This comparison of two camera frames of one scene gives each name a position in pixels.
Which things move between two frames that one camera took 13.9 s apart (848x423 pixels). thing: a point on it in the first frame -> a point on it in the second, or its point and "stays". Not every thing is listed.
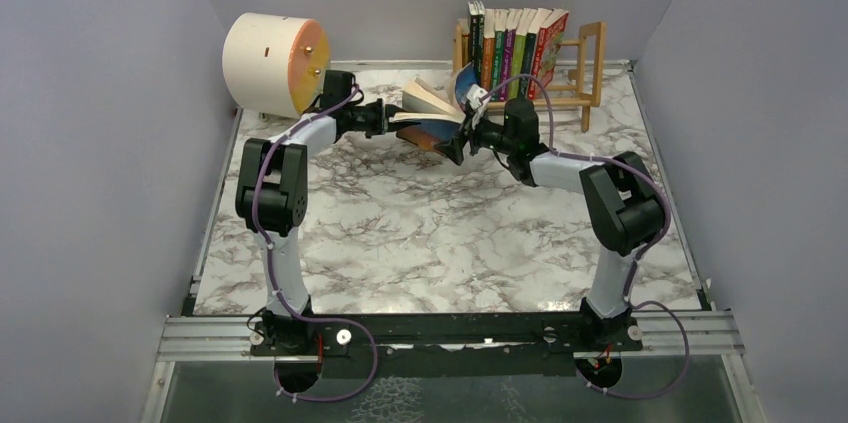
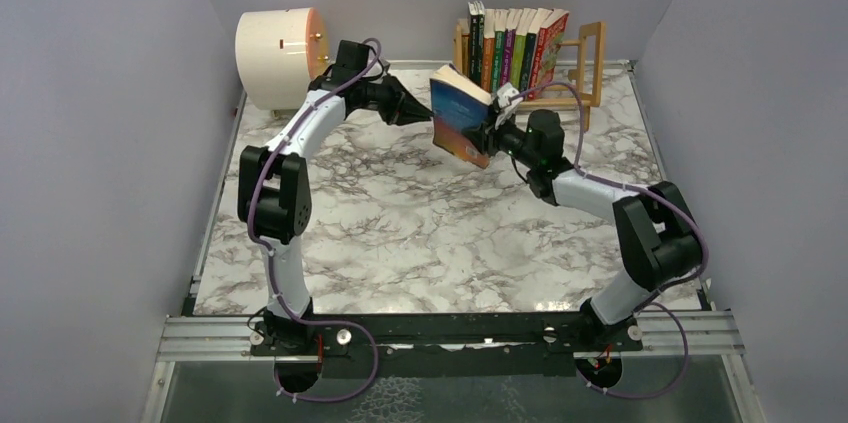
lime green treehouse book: (524, 22) stays
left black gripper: (383, 117) -> (395, 100)
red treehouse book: (548, 41) stays
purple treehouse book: (508, 54) stays
